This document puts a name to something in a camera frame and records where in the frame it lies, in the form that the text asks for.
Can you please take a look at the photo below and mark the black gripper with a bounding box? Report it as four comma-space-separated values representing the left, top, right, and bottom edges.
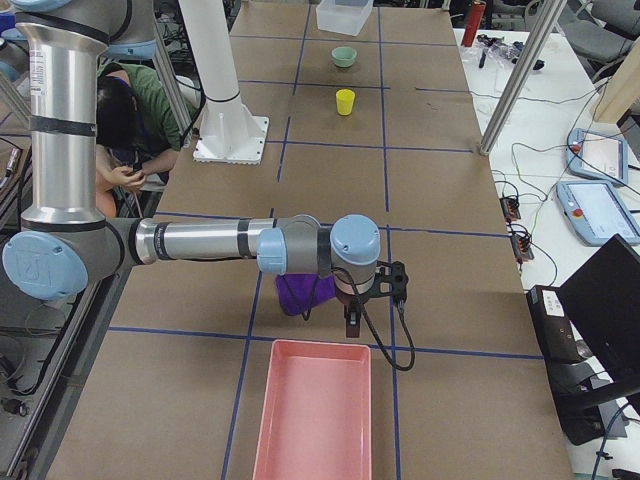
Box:
336, 291, 366, 338

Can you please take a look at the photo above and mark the purple cloth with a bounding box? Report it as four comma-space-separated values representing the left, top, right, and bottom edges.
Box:
275, 274, 335, 316

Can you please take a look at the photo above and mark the yellow plastic cup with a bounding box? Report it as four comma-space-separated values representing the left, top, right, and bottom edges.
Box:
335, 89, 356, 116

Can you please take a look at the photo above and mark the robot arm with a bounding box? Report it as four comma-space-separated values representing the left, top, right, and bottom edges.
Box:
2, 1, 381, 338

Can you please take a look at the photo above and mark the black box device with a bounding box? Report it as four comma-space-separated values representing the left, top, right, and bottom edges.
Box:
526, 285, 593, 364

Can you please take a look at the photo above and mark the clear plastic box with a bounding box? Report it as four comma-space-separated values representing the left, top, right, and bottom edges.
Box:
316, 0, 373, 36

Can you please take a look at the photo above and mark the pink plastic bin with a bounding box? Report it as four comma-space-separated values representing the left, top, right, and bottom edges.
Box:
253, 339, 372, 479

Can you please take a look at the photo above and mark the orange connector block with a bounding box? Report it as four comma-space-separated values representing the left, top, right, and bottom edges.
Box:
500, 196, 521, 223
510, 231, 535, 264

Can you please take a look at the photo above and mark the black monitor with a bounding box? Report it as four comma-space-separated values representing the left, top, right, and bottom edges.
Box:
557, 234, 639, 380

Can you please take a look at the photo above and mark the green ceramic bowl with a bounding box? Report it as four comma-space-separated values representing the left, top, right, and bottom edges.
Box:
331, 46, 357, 68

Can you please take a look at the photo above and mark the teach pendant near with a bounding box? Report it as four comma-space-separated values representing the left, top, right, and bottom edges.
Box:
556, 180, 639, 246

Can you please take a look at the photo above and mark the teach pendant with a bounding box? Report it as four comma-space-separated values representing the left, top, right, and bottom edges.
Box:
566, 128, 629, 186
556, 180, 639, 246

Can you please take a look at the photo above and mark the person in green shirt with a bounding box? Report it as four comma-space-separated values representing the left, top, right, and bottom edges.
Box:
96, 62, 183, 218

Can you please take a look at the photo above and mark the teach pendant far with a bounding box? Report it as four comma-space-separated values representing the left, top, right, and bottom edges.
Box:
566, 128, 629, 186

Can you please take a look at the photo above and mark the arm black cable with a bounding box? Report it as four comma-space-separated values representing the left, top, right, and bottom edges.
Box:
299, 267, 417, 372

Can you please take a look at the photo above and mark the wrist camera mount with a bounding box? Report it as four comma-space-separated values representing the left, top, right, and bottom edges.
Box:
369, 261, 409, 308

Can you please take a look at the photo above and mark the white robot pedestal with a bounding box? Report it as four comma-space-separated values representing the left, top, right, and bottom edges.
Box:
179, 0, 269, 165

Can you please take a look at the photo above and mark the aluminium frame post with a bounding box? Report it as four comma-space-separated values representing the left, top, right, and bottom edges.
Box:
478, 0, 566, 156

